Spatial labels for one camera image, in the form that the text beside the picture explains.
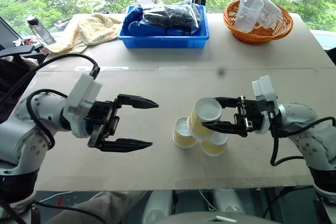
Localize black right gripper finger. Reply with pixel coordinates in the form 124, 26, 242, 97
215, 97, 239, 110
201, 120, 241, 135

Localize orange wicker basket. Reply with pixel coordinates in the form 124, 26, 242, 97
223, 0, 294, 45

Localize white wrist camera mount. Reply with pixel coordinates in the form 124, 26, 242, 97
62, 73, 103, 138
251, 74, 278, 135

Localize cream yellow towel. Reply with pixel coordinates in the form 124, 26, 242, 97
39, 12, 123, 55

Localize clear plastic measuring cup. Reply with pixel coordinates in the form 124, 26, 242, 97
234, 0, 265, 34

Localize beige cloth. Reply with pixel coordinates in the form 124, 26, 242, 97
44, 190, 148, 224

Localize blue plastic bin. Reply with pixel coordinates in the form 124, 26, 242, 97
117, 4, 210, 49

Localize black items in plastic bag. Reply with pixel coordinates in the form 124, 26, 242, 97
141, 3, 204, 30

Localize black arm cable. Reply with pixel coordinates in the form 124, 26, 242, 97
0, 53, 101, 149
269, 103, 336, 167

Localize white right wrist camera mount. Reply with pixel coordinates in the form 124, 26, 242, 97
251, 74, 278, 135

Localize blue bag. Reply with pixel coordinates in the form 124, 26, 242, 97
125, 4, 195, 37

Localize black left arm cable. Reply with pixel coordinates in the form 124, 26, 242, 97
0, 53, 101, 149

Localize clear plastic container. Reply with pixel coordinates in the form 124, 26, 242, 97
253, 0, 283, 29

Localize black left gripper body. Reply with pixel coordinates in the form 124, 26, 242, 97
85, 99, 121, 150

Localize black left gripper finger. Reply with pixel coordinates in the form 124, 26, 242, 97
117, 94, 160, 110
99, 138, 153, 153

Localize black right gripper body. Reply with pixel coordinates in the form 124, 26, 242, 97
233, 94, 264, 138

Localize white robot leg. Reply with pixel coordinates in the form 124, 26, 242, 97
212, 189, 247, 216
143, 189, 174, 224

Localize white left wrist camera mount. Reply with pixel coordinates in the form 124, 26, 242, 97
62, 73, 103, 138

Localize clear water bottle black lid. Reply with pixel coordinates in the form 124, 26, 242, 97
26, 15, 57, 46

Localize yellow paper cup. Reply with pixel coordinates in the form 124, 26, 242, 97
188, 98, 223, 141
199, 131, 229, 157
172, 116, 198, 149

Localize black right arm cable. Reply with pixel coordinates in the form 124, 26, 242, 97
269, 103, 336, 167

